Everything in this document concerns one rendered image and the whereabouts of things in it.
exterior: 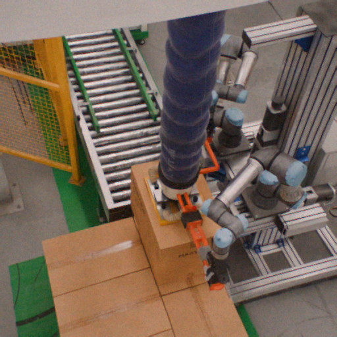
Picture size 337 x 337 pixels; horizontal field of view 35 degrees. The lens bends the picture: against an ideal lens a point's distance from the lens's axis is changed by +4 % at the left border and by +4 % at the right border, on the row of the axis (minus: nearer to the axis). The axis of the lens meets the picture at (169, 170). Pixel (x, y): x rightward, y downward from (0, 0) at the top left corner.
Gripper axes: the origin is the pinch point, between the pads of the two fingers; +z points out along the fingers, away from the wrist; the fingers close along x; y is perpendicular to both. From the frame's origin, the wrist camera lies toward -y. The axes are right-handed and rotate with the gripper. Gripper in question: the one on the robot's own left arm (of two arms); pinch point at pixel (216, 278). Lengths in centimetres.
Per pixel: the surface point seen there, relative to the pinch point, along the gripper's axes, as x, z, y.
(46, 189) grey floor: 70, 121, 169
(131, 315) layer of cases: 36, 66, 22
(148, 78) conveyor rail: -28, 63, 216
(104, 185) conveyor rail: 32, 61, 115
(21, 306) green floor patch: 99, 120, 74
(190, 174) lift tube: -2, -19, 50
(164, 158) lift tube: 10, -26, 58
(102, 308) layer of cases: 52, 66, 31
